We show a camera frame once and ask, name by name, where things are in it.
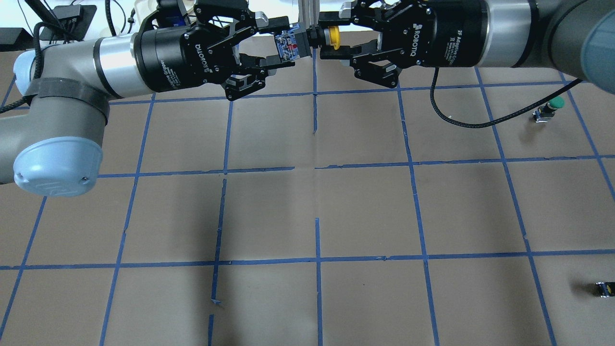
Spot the yellow push button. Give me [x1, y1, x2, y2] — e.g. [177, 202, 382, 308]
[276, 23, 341, 59]

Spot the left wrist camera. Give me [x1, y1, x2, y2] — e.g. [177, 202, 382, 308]
[154, 0, 189, 28]

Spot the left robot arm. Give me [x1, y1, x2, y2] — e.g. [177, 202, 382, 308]
[1, 0, 294, 197]

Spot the small black switch block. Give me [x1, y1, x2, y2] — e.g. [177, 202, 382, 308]
[595, 281, 615, 298]

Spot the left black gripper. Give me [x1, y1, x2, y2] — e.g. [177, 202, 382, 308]
[134, 0, 295, 100]

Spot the green push button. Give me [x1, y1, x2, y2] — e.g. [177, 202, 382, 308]
[532, 96, 566, 124]

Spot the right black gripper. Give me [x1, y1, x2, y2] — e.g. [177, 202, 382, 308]
[317, 0, 488, 88]

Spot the black power adapter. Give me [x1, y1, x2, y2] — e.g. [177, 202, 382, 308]
[29, 2, 98, 41]

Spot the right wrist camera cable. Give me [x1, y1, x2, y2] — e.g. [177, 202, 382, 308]
[430, 67, 584, 129]

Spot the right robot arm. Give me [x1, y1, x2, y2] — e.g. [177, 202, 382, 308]
[318, 0, 615, 94]

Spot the aluminium frame post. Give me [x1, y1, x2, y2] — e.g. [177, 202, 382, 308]
[297, 0, 320, 28]

